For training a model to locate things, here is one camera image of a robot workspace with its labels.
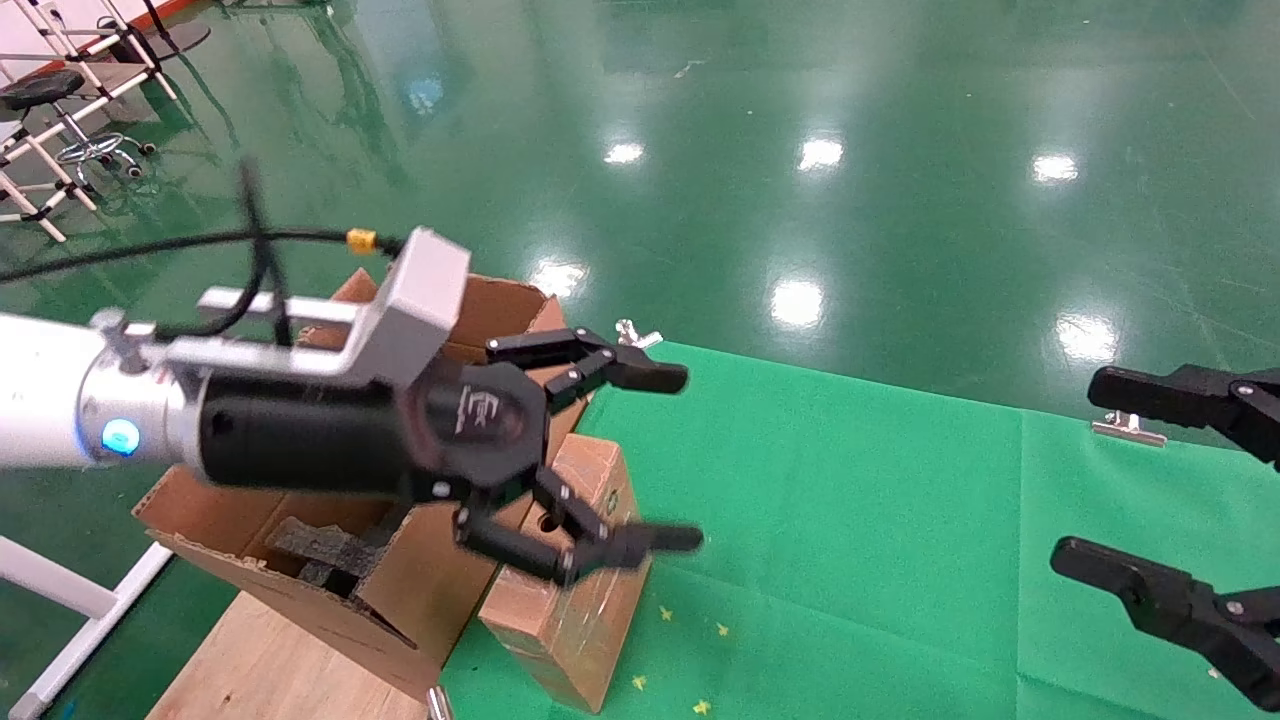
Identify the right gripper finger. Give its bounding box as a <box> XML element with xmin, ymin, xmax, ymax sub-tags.
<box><xmin>1088</xmin><ymin>363</ymin><xmax>1280</xmax><ymax>469</ymax></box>
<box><xmin>1050</xmin><ymin>537</ymin><xmax>1280</xmax><ymax>713</ymax></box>

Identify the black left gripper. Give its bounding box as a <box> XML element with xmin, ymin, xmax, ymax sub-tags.
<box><xmin>198</xmin><ymin>358</ymin><xmax>551</xmax><ymax>503</ymax></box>

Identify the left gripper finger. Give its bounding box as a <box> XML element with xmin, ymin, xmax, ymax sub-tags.
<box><xmin>454</xmin><ymin>469</ymin><xmax>705</xmax><ymax>587</ymax></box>
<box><xmin>486</xmin><ymin>327</ymin><xmax>690</xmax><ymax>412</ymax></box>

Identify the small brown cardboard box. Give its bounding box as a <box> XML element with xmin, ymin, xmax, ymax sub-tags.
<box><xmin>478</xmin><ymin>433</ymin><xmax>653</xmax><ymax>715</ymax></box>

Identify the large open cardboard carton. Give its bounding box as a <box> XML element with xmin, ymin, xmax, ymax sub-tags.
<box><xmin>133</xmin><ymin>268</ymin><xmax>591</xmax><ymax>701</ymax></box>

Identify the black foam insert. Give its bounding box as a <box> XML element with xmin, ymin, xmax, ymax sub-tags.
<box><xmin>265</xmin><ymin>505</ymin><xmax>416</xmax><ymax>599</ymax></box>

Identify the green cloth mat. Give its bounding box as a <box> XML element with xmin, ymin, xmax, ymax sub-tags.
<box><xmin>438</xmin><ymin>340</ymin><xmax>1280</xmax><ymax>720</ymax></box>

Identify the black floor stand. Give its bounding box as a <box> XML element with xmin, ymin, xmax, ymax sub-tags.
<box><xmin>140</xmin><ymin>0</ymin><xmax>212</xmax><ymax>57</ymax></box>

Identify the black round swivel stool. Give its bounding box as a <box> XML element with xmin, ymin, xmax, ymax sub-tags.
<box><xmin>0</xmin><ymin>68</ymin><xmax>156</xmax><ymax>181</ymax></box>

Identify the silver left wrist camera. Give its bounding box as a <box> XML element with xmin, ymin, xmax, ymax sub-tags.
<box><xmin>165</xmin><ymin>227</ymin><xmax>472</xmax><ymax>387</ymax></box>

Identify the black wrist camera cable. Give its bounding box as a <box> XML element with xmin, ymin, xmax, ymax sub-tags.
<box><xmin>0</xmin><ymin>160</ymin><xmax>406</xmax><ymax>346</ymax></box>

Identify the white metal table frame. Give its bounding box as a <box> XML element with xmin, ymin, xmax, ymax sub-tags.
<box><xmin>0</xmin><ymin>535</ymin><xmax>176</xmax><ymax>720</ymax></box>

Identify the white pipe frame table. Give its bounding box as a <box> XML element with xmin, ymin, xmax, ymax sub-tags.
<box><xmin>0</xmin><ymin>0</ymin><xmax>181</xmax><ymax>244</ymax></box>

